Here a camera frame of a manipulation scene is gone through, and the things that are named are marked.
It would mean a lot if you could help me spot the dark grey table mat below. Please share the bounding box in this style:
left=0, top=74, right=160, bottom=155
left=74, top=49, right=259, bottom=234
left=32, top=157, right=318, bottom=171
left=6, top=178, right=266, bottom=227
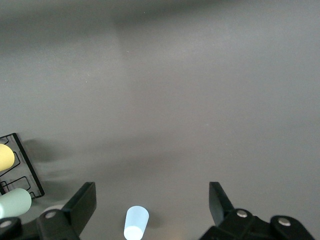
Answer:
left=0, top=0, right=320, bottom=240

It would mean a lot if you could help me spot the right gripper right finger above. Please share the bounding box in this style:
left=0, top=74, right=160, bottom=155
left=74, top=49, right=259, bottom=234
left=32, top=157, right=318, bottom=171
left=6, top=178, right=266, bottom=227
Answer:
left=199, top=181, right=316, bottom=240

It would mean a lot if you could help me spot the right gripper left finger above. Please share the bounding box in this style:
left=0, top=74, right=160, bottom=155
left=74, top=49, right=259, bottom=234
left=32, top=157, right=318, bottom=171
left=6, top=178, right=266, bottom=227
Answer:
left=0, top=181, right=97, bottom=240

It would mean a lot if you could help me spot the yellow plastic cup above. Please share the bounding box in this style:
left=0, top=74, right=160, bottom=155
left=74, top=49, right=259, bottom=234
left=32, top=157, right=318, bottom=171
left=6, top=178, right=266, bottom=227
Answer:
left=0, top=143, right=16, bottom=173

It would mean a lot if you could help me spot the black wire cup holder rack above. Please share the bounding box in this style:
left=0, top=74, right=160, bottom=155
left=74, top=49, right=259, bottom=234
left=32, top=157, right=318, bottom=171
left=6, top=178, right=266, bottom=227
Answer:
left=0, top=132, right=45, bottom=198

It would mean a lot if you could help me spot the pale blue plastic cup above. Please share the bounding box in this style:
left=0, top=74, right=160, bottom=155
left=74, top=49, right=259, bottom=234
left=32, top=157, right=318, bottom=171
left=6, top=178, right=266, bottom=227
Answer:
left=123, top=205, right=150, bottom=240

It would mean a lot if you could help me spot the pale green plastic cup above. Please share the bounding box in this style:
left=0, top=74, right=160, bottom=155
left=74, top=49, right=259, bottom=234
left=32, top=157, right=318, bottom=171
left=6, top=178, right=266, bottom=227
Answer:
left=0, top=187, right=33, bottom=219

